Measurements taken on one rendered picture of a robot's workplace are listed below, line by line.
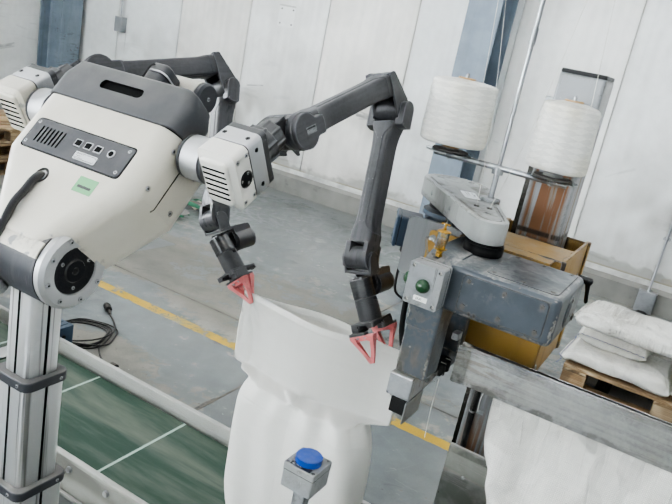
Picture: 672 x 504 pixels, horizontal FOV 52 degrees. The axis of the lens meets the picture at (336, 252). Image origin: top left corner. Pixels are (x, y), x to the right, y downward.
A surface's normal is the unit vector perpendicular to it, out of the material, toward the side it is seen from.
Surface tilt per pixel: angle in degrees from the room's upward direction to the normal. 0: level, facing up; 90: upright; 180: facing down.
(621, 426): 90
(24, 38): 90
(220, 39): 90
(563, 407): 90
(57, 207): 50
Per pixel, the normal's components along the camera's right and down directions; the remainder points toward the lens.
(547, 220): -0.50, 0.16
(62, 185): -0.26, -0.48
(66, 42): 0.84, 0.31
